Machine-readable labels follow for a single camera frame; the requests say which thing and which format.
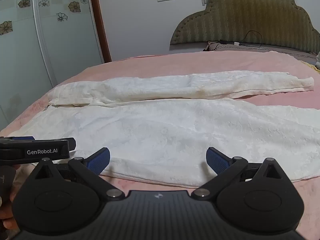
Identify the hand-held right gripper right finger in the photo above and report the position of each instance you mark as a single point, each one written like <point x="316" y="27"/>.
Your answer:
<point x="215" y="158"/>

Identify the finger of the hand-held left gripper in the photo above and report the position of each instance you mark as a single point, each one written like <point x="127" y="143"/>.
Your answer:
<point x="23" y="138"/>
<point x="72" y="144"/>

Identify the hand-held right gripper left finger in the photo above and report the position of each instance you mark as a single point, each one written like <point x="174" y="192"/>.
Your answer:
<point x="101" y="158"/>

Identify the white pants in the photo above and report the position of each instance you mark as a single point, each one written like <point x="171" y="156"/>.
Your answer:
<point x="162" y="135"/>

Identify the person's left hand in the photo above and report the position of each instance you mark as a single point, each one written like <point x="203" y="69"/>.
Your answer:
<point x="6" y="215"/>

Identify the floral glass wardrobe doors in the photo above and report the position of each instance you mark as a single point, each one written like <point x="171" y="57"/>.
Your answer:
<point x="62" y="42"/>

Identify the pink blanket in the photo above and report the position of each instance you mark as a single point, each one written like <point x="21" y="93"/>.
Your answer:
<point x="150" y="62"/>

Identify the brown wooden trim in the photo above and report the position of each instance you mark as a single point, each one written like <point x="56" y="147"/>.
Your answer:
<point x="100" y="25"/>

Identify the grey brown pillow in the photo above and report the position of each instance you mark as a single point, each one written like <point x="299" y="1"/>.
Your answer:
<point x="275" y="51"/>

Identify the yellow cloth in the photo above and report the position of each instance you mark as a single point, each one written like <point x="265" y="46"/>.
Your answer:
<point x="315" y="67"/>

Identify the olive padded headboard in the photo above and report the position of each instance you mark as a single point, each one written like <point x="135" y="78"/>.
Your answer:
<point x="250" y="17"/>

